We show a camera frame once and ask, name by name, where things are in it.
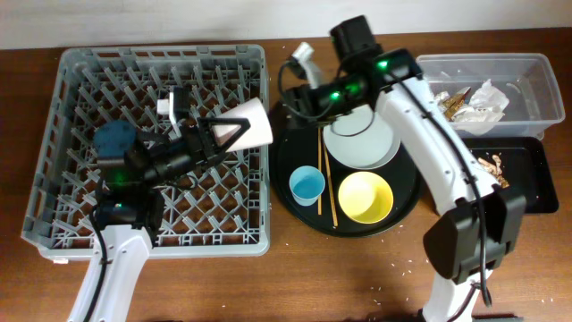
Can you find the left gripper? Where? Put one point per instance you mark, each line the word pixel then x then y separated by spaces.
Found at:
pixel 195 138

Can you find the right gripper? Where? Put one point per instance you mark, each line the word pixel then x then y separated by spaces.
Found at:
pixel 299 95

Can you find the pink cup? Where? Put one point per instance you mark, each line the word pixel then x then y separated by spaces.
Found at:
pixel 259 132

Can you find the grey plate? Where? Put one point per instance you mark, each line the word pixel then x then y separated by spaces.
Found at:
pixel 361 140

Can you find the wooden chopstick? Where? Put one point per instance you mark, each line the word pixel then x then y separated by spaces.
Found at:
pixel 330 187
pixel 319 168

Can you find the blue cup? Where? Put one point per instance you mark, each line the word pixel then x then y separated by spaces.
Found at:
pixel 303 184

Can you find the gold snack wrapper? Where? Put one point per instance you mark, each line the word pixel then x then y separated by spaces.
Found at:
pixel 455 102

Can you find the yellow bowl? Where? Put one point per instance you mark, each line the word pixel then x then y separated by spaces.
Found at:
pixel 365 198

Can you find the white napkin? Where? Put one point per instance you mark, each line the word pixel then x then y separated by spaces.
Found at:
pixel 483 108

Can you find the food scraps pile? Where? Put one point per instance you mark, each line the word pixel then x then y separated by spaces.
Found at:
pixel 494 169

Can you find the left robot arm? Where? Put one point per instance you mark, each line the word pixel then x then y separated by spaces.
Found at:
pixel 129 206

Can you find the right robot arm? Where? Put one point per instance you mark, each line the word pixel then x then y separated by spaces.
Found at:
pixel 479 220

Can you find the grey dishwasher rack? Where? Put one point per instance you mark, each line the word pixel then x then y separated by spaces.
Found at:
pixel 219 212

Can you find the round black serving tray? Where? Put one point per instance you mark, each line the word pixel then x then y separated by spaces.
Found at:
pixel 293 148

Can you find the clear plastic bin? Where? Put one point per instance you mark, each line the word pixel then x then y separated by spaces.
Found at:
pixel 526 80

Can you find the black rectangular tray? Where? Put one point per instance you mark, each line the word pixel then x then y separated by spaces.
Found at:
pixel 524 165

